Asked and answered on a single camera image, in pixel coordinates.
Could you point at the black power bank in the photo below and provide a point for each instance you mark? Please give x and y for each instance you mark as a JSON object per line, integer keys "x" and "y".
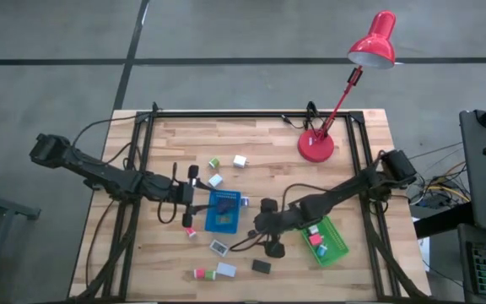
{"x": 261, "y": 266}

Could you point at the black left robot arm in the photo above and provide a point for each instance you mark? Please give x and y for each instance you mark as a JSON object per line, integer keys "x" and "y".
{"x": 99, "y": 173}

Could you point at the blue plastic basket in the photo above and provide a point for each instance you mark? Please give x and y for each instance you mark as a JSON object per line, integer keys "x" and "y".
{"x": 211, "y": 226}

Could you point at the teal white wall charger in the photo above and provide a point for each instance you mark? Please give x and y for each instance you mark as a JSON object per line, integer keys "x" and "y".
{"x": 322, "y": 250}

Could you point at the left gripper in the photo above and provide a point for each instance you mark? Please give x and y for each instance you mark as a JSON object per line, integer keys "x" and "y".
{"x": 184, "y": 195}

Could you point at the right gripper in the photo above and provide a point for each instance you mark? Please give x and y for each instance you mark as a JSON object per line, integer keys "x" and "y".
{"x": 279, "y": 221}

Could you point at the grey equipment cart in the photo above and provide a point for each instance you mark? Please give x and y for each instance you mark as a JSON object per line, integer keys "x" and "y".
{"x": 475, "y": 181}

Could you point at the green plastic basket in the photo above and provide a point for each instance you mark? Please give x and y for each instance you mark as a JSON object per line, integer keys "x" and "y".
{"x": 333, "y": 247}

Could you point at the white charger with black rim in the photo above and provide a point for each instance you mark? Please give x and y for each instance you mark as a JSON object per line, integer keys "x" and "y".
{"x": 313, "y": 229}

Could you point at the green white wall charger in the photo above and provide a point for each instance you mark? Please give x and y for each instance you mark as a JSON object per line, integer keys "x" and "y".
{"x": 211, "y": 275}
{"x": 214, "y": 163}

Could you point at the red desk lamp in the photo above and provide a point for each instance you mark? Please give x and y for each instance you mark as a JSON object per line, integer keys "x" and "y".
{"x": 315, "y": 145}

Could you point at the white power bank with screen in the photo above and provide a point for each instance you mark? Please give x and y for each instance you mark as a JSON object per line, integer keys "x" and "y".
{"x": 219, "y": 248}

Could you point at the white cube wall charger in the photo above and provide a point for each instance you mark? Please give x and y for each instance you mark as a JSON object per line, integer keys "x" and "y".
{"x": 215, "y": 180}
{"x": 239, "y": 161}

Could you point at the black aluminium rig frame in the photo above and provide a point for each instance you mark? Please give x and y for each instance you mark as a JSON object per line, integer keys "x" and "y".
{"x": 247, "y": 114}

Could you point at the purple white wall charger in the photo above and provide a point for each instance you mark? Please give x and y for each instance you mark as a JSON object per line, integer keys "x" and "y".
{"x": 246, "y": 202}

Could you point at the pink small block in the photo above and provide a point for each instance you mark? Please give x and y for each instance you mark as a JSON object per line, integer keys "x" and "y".
{"x": 315, "y": 240}

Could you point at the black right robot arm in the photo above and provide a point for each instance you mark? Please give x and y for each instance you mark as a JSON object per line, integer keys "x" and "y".
{"x": 344, "y": 192}

